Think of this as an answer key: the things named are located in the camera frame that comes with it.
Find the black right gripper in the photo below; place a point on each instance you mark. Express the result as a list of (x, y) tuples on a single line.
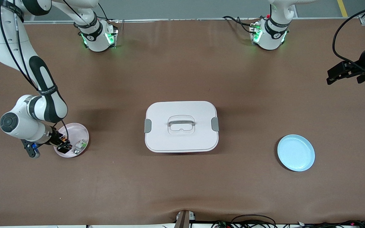
[(56, 139)]

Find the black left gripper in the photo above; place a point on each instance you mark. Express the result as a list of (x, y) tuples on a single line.
[(355, 70)]

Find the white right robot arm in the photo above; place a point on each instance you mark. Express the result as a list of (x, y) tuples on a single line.
[(24, 123)]

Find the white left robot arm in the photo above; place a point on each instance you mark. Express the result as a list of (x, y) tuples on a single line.
[(271, 38)]

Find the white lidded storage box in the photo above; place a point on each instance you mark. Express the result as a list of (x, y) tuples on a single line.
[(182, 139)]

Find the pink plate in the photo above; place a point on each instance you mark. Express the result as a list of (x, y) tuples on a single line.
[(78, 131)]

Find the light blue plate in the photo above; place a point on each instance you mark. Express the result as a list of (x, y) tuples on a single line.
[(296, 153)]

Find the clear table edge strip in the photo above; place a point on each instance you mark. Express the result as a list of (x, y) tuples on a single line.
[(185, 19)]

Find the green and white switch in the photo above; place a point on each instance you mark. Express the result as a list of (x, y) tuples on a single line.
[(81, 145)]

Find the aluminium camera mast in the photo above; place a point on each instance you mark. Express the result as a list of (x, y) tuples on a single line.
[(184, 220)]

